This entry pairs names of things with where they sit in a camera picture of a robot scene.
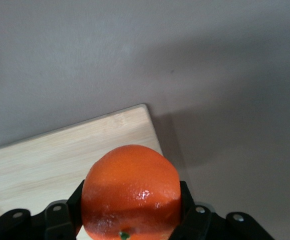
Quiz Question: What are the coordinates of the orange fruit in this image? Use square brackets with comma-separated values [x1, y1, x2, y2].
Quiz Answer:
[81, 144, 182, 240]

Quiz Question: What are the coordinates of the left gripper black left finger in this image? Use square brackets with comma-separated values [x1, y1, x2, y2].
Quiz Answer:
[44, 179, 86, 240]

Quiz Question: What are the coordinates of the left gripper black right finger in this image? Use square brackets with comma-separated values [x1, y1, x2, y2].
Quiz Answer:
[171, 180, 212, 240]

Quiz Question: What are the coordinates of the wooden cutting board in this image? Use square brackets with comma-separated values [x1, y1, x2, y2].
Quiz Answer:
[0, 103, 163, 240]

